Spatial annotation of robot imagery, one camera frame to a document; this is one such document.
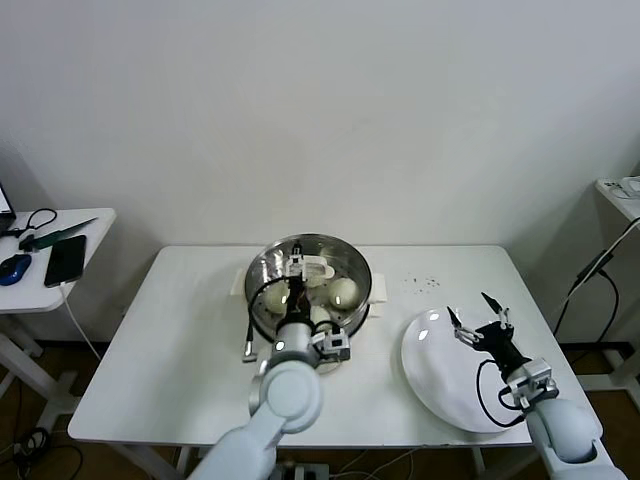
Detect white power strip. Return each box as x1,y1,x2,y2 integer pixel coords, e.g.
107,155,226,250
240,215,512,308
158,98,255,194
279,462,331,480

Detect long white cable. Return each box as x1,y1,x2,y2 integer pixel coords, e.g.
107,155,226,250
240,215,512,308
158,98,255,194
547,215,640,326

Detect blue computer mouse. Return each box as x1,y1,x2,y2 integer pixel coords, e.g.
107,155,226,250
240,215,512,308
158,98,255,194
0,254,32,287

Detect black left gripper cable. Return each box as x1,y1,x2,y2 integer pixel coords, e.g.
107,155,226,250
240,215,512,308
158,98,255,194
242,279,291,364

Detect stainless steel steamer basket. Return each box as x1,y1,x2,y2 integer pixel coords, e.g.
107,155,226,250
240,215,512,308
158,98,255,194
228,232,389,351

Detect white charging cable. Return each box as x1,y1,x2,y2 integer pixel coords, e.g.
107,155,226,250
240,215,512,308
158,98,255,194
57,282,101,361

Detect black cord loop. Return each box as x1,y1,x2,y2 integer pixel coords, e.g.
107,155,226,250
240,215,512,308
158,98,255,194
4,208,56,241

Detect black cable with adapter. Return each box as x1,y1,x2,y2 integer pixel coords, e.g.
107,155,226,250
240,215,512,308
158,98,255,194
549,244,621,361

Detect green flat strip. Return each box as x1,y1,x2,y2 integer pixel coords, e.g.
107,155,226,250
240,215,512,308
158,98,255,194
22,218,97,251

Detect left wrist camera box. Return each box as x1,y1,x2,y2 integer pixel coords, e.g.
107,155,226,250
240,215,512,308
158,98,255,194
312,327,351,361

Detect black floor cables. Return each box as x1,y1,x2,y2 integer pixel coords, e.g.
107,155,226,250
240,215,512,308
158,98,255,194
0,427,81,480

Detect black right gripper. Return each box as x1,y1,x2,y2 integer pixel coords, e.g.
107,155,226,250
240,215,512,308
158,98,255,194
446,292,531,374

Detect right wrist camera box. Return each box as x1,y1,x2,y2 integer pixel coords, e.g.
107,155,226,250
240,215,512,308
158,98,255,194
502,357,559,409

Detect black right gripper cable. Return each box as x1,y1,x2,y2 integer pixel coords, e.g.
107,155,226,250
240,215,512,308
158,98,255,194
476,359,526,432

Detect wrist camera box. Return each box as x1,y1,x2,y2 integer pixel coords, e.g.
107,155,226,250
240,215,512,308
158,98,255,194
312,327,351,361
502,357,559,409

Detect white round plate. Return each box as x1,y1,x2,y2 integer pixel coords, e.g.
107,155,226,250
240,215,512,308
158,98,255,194
399,308,534,434

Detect white shelf table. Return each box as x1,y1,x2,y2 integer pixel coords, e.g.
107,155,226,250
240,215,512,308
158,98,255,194
574,177,640,396

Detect white side table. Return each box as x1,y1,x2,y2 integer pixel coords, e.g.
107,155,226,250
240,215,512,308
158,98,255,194
0,208,116,436

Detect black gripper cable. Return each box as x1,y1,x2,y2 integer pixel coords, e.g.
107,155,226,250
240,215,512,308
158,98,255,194
476,359,526,432
242,279,291,364

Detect white device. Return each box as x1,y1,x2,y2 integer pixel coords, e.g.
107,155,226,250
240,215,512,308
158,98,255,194
599,175,640,200

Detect glass lid cream handle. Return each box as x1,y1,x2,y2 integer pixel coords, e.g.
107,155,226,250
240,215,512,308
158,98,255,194
244,233,374,346

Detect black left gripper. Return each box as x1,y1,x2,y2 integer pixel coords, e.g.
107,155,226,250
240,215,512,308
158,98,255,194
284,242,309,326

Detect black smartphone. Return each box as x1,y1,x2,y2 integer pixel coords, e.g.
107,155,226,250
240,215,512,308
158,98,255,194
43,235,87,290

